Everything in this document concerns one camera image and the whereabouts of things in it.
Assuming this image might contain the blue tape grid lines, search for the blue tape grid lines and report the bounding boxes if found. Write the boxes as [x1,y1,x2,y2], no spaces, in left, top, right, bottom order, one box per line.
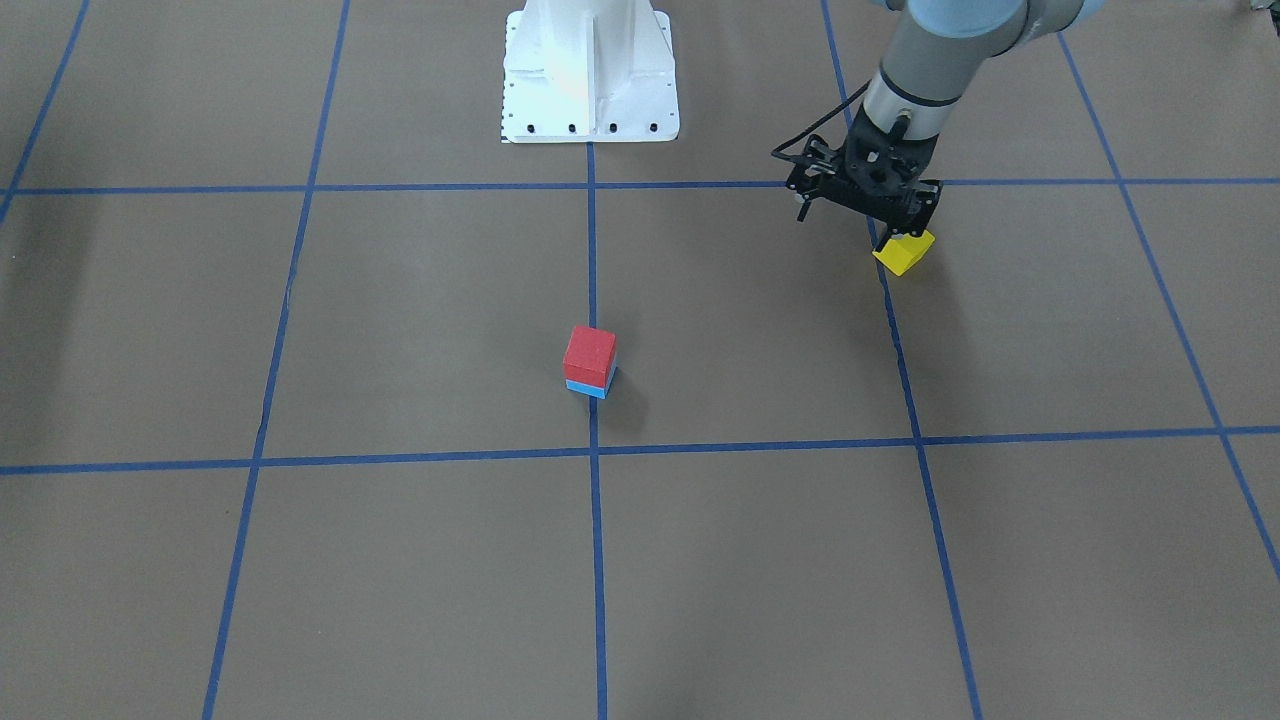
[1,1,1277,719]

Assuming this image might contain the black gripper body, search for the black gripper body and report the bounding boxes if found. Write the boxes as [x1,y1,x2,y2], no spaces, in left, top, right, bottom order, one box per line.
[845,110,938,196]

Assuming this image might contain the red wooden cube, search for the red wooden cube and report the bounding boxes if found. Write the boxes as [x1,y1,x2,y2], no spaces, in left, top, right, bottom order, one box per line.
[562,325,618,386]

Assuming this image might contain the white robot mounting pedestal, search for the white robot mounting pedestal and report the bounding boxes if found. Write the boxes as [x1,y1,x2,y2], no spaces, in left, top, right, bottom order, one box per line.
[500,1,681,143]

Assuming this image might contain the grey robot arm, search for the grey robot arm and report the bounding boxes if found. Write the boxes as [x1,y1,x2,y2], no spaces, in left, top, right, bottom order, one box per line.
[844,1,1103,240]

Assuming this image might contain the blue wooden cube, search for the blue wooden cube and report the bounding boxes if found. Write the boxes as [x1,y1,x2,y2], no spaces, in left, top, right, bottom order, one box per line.
[564,365,618,398]

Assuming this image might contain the yellow wooden cube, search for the yellow wooden cube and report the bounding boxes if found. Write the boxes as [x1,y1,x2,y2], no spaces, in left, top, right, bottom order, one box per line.
[872,231,936,277]

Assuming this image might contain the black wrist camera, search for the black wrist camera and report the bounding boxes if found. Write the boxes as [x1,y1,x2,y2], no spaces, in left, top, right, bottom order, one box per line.
[782,133,865,222]

